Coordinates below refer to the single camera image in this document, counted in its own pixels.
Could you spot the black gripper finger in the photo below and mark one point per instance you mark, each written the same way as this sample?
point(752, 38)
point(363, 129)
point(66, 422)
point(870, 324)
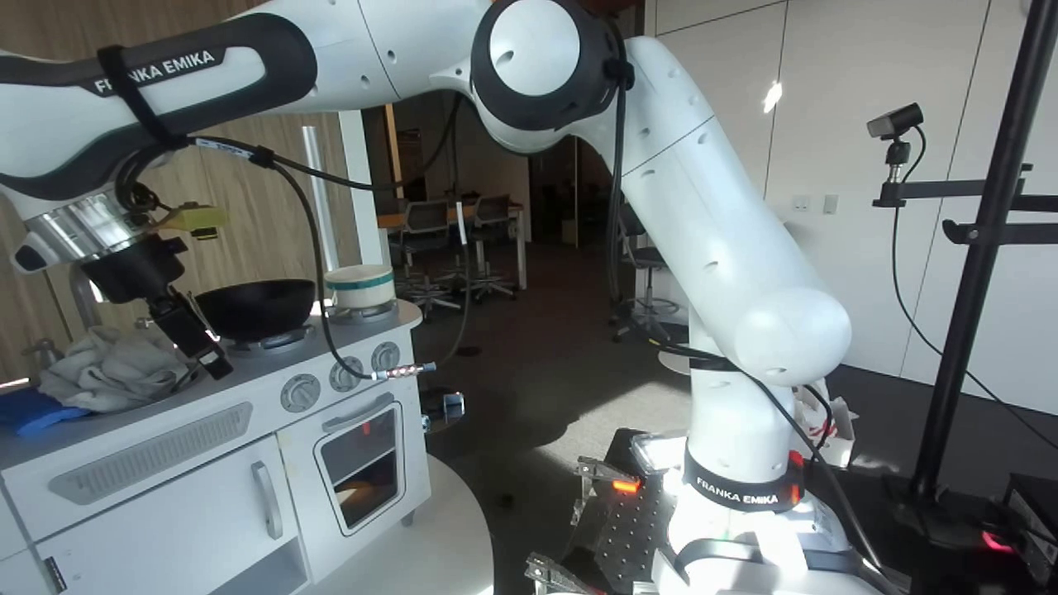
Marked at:
point(170, 329)
point(201, 336)

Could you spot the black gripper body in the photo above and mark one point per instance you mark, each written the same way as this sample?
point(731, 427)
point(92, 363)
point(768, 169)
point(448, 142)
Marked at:
point(134, 276)

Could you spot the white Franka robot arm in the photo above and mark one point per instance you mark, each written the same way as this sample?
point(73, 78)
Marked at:
point(681, 218)

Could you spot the silver toy faucet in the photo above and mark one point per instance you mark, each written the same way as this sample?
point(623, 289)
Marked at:
point(84, 298)

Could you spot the black small pan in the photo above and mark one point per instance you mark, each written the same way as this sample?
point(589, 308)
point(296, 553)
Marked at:
point(260, 308)

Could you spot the white crumpled cloth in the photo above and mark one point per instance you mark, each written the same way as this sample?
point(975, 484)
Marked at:
point(118, 368)

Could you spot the yellow green tag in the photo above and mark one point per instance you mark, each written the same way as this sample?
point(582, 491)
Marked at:
point(198, 218)

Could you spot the blue cloth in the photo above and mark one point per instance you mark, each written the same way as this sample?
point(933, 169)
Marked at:
point(33, 414)

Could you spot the white toy kitchen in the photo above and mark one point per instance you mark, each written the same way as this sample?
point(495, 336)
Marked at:
point(167, 495)

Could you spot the white cup with green band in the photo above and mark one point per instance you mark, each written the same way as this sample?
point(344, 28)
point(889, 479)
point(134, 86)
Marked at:
point(363, 289)

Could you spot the white round table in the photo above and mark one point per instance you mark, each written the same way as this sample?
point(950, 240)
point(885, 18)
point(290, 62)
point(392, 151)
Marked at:
point(440, 540)

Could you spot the black metal stand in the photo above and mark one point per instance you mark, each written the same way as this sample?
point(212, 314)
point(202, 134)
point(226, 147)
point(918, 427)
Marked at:
point(980, 276)

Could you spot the black box with red light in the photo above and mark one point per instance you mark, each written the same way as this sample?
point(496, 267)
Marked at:
point(1021, 528)

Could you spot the black camera on stand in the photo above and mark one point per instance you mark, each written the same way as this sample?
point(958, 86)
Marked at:
point(893, 119)

